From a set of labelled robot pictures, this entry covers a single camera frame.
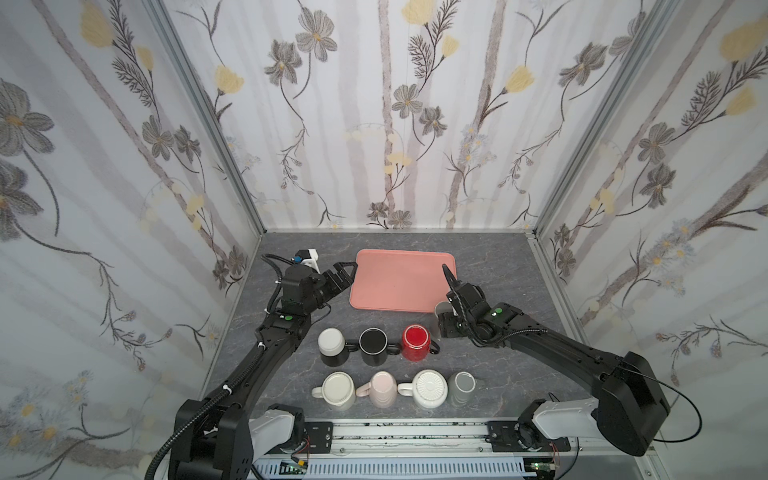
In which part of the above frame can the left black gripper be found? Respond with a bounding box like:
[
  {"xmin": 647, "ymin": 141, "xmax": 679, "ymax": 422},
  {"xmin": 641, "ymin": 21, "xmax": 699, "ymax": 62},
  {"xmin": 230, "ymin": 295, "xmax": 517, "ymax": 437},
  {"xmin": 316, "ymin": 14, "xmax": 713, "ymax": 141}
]
[{"xmin": 300, "ymin": 261, "xmax": 357, "ymax": 317}]

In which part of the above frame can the red mug black handle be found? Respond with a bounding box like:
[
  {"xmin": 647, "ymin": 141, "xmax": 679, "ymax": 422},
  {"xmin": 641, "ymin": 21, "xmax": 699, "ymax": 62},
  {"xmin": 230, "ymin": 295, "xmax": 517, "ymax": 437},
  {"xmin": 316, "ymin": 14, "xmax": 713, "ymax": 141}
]
[{"xmin": 401, "ymin": 324, "xmax": 440, "ymax": 362}]

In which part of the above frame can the small grey mug white inside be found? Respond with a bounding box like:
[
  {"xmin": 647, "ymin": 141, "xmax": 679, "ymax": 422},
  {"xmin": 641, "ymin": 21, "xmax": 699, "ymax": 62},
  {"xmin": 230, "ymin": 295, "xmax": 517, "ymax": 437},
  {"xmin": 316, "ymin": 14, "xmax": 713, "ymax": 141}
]
[{"xmin": 448, "ymin": 371, "xmax": 485, "ymax": 407}]

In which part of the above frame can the tall grey mug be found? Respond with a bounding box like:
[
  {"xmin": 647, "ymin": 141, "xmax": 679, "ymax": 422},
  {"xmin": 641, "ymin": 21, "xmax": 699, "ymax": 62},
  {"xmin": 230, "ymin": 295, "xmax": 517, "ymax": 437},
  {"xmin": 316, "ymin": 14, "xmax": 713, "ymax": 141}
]
[{"xmin": 433, "ymin": 301, "xmax": 456, "ymax": 319}]

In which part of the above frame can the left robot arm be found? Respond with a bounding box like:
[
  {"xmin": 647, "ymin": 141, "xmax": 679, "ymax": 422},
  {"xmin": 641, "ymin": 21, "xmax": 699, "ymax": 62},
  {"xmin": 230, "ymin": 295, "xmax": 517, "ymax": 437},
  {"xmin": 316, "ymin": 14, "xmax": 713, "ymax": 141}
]
[{"xmin": 145, "ymin": 250, "xmax": 358, "ymax": 479}]

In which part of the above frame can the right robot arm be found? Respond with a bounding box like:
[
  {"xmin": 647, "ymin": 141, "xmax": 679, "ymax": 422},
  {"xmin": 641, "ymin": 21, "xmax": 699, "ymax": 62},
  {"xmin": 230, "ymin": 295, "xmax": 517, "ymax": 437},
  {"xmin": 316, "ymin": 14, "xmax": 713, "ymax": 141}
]
[{"xmin": 438, "ymin": 265, "xmax": 670, "ymax": 457}]

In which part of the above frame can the black mug white base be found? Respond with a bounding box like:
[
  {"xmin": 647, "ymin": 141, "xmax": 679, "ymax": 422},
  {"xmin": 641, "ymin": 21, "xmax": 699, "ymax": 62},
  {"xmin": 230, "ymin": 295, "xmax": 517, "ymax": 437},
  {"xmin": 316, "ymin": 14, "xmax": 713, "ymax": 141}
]
[{"xmin": 317, "ymin": 328, "xmax": 358, "ymax": 368}]

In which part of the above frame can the white ribbed mug upside down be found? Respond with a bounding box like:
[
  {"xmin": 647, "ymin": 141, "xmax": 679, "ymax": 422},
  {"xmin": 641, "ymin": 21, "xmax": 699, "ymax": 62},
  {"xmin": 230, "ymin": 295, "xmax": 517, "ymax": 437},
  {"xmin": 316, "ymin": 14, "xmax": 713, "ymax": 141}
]
[{"xmin": 397, "ymin": 369, "xmax": 448, "ymax": 410}]

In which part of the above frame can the cream mug upside down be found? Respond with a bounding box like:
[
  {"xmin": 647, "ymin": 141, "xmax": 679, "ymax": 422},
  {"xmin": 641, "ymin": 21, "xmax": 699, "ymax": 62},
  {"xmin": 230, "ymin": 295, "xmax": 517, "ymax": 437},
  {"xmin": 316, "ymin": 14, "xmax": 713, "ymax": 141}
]
[{"xmin": 311, "ymin": 372, "xmax": 356, "ymax": 411}]

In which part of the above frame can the pink mug upside down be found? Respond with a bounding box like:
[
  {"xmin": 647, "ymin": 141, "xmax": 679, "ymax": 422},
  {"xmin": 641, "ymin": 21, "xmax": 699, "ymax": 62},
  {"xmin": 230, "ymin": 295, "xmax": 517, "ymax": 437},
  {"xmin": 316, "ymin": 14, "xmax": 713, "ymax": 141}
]
[{"xmin": 355, "ymin": 371, "xmax": 398, "ymax": 409}]

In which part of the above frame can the pink plastic tray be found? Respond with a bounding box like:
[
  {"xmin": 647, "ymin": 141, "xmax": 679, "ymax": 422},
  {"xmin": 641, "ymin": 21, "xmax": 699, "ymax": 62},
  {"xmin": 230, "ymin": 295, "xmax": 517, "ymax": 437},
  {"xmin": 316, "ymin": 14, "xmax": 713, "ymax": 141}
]
[{"xmin": 349, "ymin": 249, "xmax": 457, "ymax": 313}]

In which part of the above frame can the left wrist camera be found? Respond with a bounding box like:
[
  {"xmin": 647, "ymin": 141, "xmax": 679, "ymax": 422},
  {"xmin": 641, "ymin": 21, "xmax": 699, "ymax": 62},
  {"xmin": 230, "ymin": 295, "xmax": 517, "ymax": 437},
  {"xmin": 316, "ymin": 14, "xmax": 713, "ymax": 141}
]
[{"xmin": 293, "ymin": 249, "xmax": 320, "ymax": 272}]

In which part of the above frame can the white vented cable duct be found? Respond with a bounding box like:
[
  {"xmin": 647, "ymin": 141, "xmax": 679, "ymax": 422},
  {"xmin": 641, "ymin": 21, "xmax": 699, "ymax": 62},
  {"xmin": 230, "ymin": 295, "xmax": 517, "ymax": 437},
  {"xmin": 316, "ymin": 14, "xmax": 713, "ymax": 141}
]
[{"xmin": 255, "ymin": 457, "xmax": 536, "ymax": 479}]

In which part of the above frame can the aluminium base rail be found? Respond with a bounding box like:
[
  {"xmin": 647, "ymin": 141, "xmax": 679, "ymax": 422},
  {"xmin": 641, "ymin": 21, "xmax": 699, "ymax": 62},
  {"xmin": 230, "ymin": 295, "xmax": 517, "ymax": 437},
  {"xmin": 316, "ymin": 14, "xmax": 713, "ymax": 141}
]
[{"xmin": 251, "ymin": 417, "xmax": 649, "ymax": 463}]

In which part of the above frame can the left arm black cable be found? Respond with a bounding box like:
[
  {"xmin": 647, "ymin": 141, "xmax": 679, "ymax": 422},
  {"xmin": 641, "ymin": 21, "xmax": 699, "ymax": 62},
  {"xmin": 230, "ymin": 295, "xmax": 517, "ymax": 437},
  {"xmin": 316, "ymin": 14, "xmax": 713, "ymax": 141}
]
[{"xmin": 143, "ymin": 383, "xmax": 235, "ymax": 480}]

